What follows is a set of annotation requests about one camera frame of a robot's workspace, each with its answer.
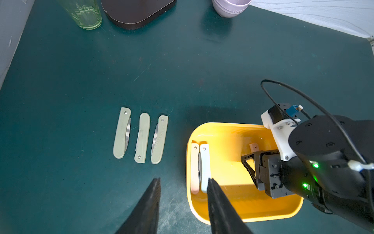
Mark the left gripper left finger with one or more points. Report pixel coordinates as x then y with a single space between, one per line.
144 217

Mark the mint folding knife left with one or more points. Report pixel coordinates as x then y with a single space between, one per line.
205 172

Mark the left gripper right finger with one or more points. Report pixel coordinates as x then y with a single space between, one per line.
223 217

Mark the pink folding knife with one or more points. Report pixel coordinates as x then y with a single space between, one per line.
195 179
254 147

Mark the bronze scroll cup stand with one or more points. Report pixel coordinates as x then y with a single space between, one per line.
134 14

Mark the olive folding knife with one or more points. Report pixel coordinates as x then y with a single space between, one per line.
122 133
159 139
142 139

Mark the green drinking glass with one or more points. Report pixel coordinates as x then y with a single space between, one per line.
85 13

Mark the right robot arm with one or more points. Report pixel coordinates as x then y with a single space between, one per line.
313 161

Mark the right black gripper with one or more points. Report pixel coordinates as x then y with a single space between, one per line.
264 168

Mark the lilac ceramic bowl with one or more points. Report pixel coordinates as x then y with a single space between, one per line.
230 8

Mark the yellow plastic storage box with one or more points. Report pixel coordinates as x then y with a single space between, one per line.
227 143

